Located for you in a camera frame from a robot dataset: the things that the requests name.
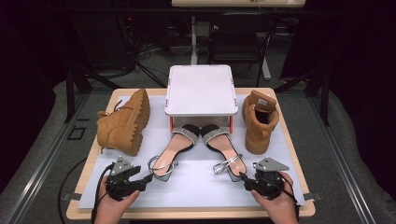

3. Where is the person's right hand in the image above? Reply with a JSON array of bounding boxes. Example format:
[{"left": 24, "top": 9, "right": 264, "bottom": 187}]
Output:
[{"left": 251, "top": 172, "right": 300, "bottom": 224}]

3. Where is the right hand-held gripper black cable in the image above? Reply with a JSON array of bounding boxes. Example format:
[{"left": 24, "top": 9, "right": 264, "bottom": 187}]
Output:
[{"left": 279, "top": 172, "right": 302, "bottom": 218}]

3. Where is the black folding chair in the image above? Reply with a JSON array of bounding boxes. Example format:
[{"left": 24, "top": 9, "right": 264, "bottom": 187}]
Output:
[{"left": 207, "top": 12, "right": 278, "bottom": 88}]

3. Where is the black metal stand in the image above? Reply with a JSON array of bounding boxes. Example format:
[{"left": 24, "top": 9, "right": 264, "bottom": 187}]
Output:
[
  {"left": 64, "top": 60, "right": 123, "bottom": 123},
  {"left": 274, "top": 66, "right": 331, "bottom": 127}
]

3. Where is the white two-tier shoe rack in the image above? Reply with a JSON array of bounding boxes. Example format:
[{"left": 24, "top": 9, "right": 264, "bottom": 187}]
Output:
[{"left": 164, "top": 64, "right": 239, "bottom": 133}]

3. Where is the white background desk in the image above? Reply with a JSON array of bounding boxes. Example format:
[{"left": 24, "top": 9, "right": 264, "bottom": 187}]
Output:
[{"left": 171, "top": 0, "right": 309, "bottom": 81}]

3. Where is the black rhinestone strap sandal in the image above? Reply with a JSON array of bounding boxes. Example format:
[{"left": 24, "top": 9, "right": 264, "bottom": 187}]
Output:
[
  {"left": 200, "top": 124, "right": 248, "bottom": 183},
  {"left": 148, "top": 124, "right": 201, "bottom": 182}
]

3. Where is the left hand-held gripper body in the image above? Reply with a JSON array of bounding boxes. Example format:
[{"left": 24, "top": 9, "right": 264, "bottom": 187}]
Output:
[{"left": 105, "top": 156, "right": 148, "bottom": 202}]

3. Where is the white table mat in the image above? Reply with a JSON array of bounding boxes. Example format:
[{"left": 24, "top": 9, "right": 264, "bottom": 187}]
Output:
[{"left": 78, "top": 94, "right": 306, "bottom": 209}]

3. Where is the grey metal table clip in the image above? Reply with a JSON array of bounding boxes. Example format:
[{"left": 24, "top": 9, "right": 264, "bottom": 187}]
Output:
[
  {"left": 62, "top": 192, "right": 82, "bottom": 202},
  {"left": 303, "top": 192, "right": 323, "bottom": 202}
]

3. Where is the tan suede boot with label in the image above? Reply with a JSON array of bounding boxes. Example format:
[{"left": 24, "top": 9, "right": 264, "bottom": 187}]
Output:
[{"left": 242, "top": 90, "right": 280, "bottom": 156}]

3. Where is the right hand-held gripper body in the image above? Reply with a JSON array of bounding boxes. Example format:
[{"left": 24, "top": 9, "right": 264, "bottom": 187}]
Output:
[{"left": 252, "top": 157, "right": 290, "bottom": 201}]

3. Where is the person's left hand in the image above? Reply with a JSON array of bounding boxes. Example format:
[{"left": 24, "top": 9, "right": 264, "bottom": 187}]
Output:
[{"left": 93, "top": 176, "right": 141, "bottom": 224}]

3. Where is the bundle of floor cables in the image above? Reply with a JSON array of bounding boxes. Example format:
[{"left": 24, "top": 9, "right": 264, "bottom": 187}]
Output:
[{"left": 118, "top": 15, "right": 168, "bottom": 89}]

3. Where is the grey metal floor rail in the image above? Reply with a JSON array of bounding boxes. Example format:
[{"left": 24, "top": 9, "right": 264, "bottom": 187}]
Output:
[
  {"left": 307, "top": 96, "right": 378, "bottom": 224},
  {"left": 4, "top": 94, "right": 89, "bottom": 224}
]

